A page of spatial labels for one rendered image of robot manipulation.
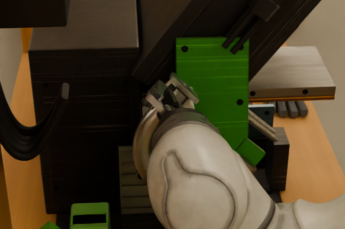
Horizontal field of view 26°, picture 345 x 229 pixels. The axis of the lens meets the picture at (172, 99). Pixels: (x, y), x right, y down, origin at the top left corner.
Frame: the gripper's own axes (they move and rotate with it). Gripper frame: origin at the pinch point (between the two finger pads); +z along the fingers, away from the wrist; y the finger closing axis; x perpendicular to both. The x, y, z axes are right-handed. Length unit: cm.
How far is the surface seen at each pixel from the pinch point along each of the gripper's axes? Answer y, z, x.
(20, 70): 16, 76, 33
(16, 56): 11, 272, 83
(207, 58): 0.1, 4.3, -7.5
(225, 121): -9.3, 4.4, -2.1
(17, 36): 17, 295, 80
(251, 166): -16.4, 0.7, -0.2
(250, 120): -17.3, 19.6, -3.3
